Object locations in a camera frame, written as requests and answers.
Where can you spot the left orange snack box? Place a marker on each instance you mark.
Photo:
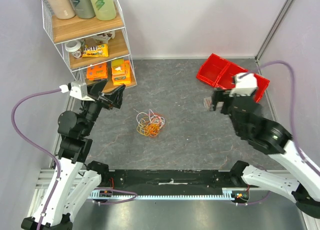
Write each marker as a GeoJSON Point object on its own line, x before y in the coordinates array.
{"type": "Point", "coordinates": [97, 72]}

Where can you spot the grey-green bottle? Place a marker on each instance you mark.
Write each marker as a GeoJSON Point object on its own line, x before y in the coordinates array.
{"type": "Point", "coordinates": [83, 9]}

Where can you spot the slotted cable duct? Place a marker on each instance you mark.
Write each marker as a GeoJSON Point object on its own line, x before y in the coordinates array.
{"type": "Point", "coordinates": [99, 195]}

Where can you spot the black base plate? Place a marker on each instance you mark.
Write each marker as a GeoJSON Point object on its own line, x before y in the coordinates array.
{"type": "Point", "coordinates": [171, 182]}

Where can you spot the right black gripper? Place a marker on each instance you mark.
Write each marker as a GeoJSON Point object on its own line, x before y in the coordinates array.
{"type": "Point", "coordinates": [225, 103]}

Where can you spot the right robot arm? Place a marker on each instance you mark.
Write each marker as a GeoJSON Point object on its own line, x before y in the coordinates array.
{"type": "Point", "coordinates": [272, 139]}

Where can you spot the right orange snack boxes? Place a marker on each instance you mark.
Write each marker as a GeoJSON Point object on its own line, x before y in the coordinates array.
{"type": "Point", "coordinates": [121, 74]}

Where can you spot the red three-compartment bin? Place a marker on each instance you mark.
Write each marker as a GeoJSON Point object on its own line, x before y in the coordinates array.
{"type": "Point", "coordinates": [218, 72]}

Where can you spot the white wire wooden shelf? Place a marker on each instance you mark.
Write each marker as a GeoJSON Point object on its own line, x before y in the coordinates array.
{"type": "Point", "coordinates": [61, 32]}

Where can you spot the beige bottle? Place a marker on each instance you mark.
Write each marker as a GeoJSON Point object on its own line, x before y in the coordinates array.
{"type": "Point", "coordinates": [62, 9]}

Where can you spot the grey sponge packet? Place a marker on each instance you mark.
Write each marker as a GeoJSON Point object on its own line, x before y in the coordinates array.
{"type": "Point", "coordinates": [207, 102]}

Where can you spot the light green bottle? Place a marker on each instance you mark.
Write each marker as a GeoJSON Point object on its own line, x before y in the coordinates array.
{"type": "Point", "coordinates": [104, 9]}

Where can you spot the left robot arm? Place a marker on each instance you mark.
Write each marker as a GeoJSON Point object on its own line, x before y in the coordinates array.
{"type": "Point", "coordinates": [61, 202]}

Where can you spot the aluminium corner post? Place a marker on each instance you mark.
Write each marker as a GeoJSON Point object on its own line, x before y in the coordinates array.
{"type": "Point", "coordinates": [274, 28]}

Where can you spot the paper coffee cup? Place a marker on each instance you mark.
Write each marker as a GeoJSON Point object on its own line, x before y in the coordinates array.
{"type": "Point", "coordinates": [74, 47]}

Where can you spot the yellow candy bag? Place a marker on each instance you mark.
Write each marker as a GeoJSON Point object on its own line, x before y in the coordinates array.
{"type": "Point", "coordinates": [96, 51]}

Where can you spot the white snack package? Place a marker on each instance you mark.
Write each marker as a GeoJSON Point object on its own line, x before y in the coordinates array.
{"type": "Point", "coordinates": [103, 38]}

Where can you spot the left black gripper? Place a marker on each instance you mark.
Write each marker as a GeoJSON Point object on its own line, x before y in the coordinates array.
{"type": "Point", "coordinates": [116, 96]}

